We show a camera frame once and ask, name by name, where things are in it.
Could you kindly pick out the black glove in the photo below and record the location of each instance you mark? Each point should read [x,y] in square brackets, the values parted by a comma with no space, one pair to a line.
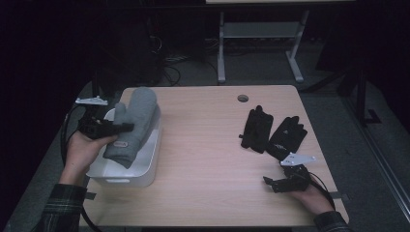
[286,137]
[256,129]

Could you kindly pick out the aluminium floor rail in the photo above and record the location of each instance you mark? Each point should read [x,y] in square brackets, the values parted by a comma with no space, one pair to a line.
[377,151]

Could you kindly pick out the black tape strip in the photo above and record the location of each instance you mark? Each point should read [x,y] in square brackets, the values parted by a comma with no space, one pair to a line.
[90,195]
[340,195]

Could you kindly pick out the white metal table frame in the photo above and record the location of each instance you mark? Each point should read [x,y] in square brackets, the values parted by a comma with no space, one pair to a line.
[261,30]

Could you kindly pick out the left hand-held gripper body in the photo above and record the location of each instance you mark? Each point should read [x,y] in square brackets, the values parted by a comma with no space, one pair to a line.
[95,127]

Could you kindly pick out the person's right hand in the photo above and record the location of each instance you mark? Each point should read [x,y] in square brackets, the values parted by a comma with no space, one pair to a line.
[314,198]

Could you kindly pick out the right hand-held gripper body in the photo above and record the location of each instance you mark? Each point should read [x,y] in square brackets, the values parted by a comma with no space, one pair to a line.
[295,177]

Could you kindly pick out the dark metal stand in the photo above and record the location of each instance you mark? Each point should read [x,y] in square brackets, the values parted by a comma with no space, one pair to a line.
[361,96]

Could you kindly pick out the person's left hand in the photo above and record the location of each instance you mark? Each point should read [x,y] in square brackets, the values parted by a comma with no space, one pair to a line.
[80,154]

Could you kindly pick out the white plastic bin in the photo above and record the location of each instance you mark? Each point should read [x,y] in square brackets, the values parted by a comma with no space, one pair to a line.
[141,161]

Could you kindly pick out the grey knit mitten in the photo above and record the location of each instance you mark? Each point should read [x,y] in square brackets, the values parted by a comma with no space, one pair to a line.
[135,125]

